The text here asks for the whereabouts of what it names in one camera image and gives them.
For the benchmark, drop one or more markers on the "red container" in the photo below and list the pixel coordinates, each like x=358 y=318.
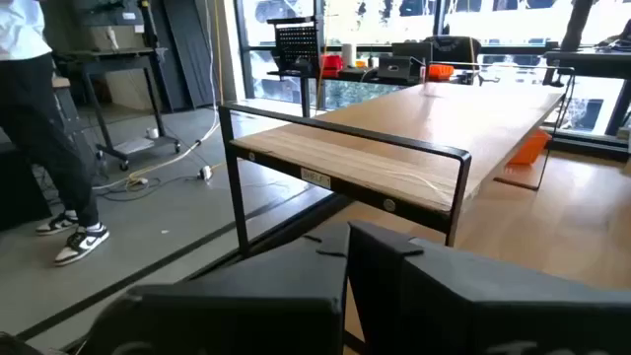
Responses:
x=331 y=64

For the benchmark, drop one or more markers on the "dark grey leaning panel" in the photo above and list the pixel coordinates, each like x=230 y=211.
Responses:
x=189 y=49

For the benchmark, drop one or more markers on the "wooden shelf black metal frame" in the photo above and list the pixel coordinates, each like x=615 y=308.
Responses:
x=419 y=128

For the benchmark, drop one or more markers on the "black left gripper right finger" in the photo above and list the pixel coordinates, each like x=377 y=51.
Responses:
x=468 y=310

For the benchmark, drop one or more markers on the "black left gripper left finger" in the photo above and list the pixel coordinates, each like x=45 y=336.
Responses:
x=222 y=315

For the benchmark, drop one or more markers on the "black standing desk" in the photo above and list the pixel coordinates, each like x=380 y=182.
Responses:
x=591 y=64

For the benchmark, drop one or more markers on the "white roll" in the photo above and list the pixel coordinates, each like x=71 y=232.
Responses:
x=348 y=54

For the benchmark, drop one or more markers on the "person's shoe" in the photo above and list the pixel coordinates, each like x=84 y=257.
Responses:
x=81 y=244
x=56 y=224

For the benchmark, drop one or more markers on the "orange plastic basket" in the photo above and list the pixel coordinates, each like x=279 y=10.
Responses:
x=530 y=148

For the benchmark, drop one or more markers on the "small orange container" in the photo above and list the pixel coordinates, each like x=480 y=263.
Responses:
x=440 y=72

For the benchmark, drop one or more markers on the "person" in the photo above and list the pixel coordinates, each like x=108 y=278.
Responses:
x=44 y=123

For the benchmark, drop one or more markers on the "black office chair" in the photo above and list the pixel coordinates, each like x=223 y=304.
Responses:
x=453 y=49

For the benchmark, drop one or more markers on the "white power adapter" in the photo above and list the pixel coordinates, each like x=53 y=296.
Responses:
x=205 y=172

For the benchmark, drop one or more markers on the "black rolling stand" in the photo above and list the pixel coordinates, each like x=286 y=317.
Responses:
x=113 y=61

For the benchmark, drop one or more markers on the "black box device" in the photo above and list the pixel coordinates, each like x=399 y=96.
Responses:
x=394 y=69

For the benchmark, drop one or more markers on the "black mesh basket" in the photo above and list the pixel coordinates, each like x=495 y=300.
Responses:
x=296 y=47

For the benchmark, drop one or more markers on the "white cup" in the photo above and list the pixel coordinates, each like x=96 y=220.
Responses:
x=152 y=133

